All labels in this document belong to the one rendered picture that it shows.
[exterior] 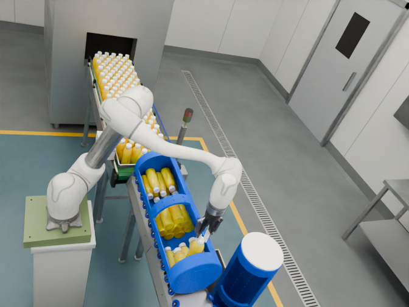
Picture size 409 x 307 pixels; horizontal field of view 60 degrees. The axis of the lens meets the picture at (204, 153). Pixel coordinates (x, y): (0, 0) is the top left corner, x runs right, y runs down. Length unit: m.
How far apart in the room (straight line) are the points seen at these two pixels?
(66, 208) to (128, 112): 0.67
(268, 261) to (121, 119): 1.26
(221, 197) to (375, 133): 3.88
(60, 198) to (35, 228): 0.24
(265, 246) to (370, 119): 3.32
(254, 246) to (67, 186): 1.16
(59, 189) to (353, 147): 4.33
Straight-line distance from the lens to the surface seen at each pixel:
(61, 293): 2.50
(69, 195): 1.93
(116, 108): 1.55
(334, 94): 5.74
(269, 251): 2.33
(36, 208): 2.18
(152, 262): 2.22
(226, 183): 1.53
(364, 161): 5.34
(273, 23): 7.39
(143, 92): 1.68
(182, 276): 1.87
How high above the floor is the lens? 2.69
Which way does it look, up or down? 36 degrees down
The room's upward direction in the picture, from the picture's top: 21 degrees clockwise
